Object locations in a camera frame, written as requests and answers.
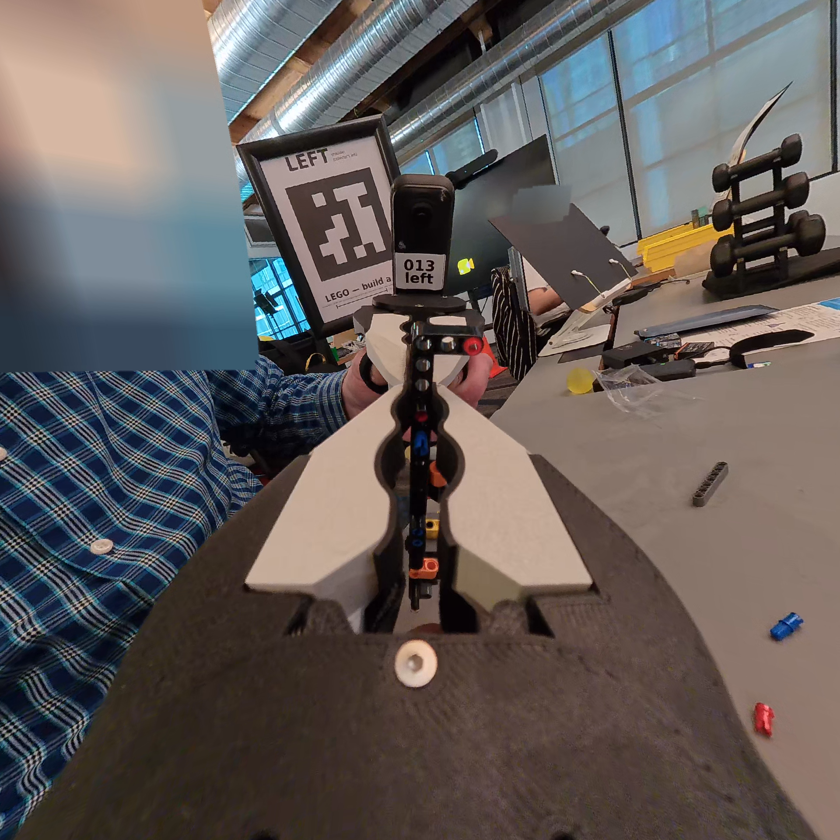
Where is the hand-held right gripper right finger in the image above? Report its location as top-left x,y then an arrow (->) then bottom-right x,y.
423,386 -> 595,634

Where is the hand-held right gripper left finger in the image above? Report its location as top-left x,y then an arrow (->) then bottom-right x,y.
244,387 -> 411,634

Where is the black lego technic assembly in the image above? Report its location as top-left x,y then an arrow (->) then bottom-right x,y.
403,320 -> 487,614

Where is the person's left forearm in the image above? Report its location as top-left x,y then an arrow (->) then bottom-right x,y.
206,357 -> 350,460

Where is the dark grey lego beam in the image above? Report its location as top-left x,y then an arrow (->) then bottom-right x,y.
692,461 -> 730,508

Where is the person's left hand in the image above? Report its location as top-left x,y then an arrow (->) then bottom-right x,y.
343,353 -> 494,421

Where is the black monitor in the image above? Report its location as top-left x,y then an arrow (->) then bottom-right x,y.
449,134 -> 560,299

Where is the white book stand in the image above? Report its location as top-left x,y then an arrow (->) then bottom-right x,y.
538,257 -> 660,358

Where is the framed marker sign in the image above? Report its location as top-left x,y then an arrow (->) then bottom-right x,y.
235,115 -> 403,341

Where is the small black box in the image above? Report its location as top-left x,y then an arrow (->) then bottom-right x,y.
602,346 -> 657,372

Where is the clear plastic bag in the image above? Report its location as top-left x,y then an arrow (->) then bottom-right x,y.
594,366 -> 685,416

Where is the person's plaid shirt torso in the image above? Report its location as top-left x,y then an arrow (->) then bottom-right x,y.
0,369 -> 316,840

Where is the brown paper bag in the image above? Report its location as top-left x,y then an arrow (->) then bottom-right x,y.
675,241 -> 718,277

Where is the dark blue flat pouch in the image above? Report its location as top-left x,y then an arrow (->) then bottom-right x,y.
653,304 -> 782,337

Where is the rack of black dumbbells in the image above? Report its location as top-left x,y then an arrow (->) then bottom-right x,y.
701,133 -> 840,301

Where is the printed paper sheet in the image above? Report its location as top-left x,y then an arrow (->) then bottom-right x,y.
712,297 -> 840,352

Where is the curved white panel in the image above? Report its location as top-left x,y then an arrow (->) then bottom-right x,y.
712,82 -> 795,194

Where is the silver ventilation duct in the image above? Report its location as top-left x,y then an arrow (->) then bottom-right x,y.
209,0 -> 483,126

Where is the black curved strap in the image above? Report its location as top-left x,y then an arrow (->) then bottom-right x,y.
730,328 -> 816,370

